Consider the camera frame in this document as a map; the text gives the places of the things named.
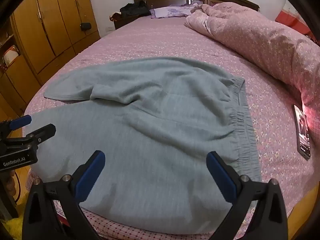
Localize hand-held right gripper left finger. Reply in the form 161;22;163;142
22;150;106;240

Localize purple floral pillow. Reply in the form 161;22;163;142
149;4;198;19

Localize bed with pink floral sheet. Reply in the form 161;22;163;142
22;14;320;240

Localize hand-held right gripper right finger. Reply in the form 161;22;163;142
206;151;289;240

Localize wooden wardrobe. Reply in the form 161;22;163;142
0;0;101;122

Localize grey-green pants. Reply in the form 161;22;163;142
24;57;262;234

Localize pink floral quilt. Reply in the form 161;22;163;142
184;2;320;130

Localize dark clothes pile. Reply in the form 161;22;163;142
119;0;152;19

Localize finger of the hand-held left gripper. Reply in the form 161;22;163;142
0;114;33;132
10;123;57;148

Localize dark wooden nightstand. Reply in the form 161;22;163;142
114;15;140;29

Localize black smartphone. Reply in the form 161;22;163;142
293;104;312;161

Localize red cloth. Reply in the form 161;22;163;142
275;9;313;37

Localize yellow fuzzy garment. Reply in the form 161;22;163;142
2;217;26;240

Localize white round container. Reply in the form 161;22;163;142
2;45;21;66

